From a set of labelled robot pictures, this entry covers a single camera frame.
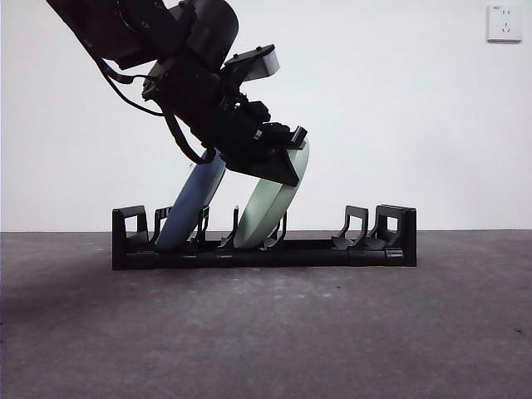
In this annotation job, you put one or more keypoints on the white wall socket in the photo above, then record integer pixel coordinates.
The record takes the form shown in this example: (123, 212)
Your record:
(505, 25)

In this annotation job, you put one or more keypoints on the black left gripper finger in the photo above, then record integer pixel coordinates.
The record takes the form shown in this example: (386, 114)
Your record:
(270, 166)

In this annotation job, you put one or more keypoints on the blue plate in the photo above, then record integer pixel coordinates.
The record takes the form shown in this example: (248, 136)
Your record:
(191, 203)

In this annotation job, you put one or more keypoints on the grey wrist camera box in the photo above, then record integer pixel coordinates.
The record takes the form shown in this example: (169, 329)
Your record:
(266, 62)

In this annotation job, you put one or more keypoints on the pale green plate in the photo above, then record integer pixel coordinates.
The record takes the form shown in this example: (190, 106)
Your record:
(266, 212)

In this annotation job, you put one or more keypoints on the black plate rack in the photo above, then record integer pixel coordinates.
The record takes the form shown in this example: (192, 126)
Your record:
(311, 257)

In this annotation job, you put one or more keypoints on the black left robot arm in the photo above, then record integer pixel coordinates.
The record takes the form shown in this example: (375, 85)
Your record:
(124, 29)

